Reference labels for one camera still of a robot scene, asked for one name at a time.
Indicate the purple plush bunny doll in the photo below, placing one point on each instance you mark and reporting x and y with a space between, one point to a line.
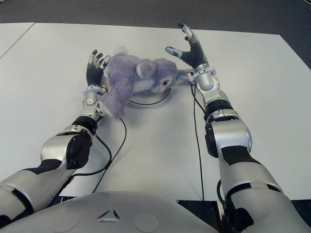
124 70

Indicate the grey robot torso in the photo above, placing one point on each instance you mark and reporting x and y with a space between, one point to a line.
109 213

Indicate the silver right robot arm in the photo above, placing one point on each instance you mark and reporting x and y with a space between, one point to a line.
230 136

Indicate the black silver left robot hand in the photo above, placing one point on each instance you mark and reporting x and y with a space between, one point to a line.
93 75

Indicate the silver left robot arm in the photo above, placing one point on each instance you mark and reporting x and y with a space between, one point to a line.
56 148

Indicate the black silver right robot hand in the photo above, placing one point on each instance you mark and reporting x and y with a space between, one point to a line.
195 54

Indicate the white plate with black rim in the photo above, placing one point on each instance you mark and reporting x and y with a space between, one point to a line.
145 99

